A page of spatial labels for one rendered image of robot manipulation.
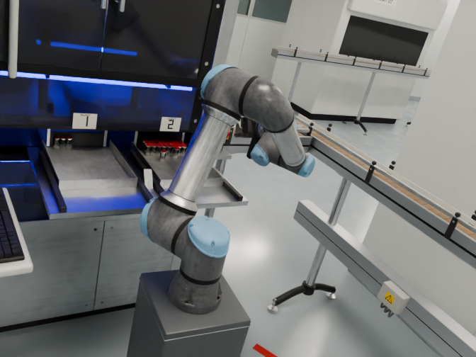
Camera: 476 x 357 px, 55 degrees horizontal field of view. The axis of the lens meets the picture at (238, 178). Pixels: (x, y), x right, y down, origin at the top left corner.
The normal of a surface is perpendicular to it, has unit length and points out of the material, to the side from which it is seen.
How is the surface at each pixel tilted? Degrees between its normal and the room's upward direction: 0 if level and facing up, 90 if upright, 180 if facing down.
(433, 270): 90
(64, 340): 0
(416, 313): 90
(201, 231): 7
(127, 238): 90
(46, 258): 90
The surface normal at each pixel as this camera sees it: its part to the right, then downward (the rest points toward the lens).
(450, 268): -0.85, 0.03
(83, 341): 0.22, -0.89
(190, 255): -0.54, 0.23
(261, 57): 0.48, 0.46
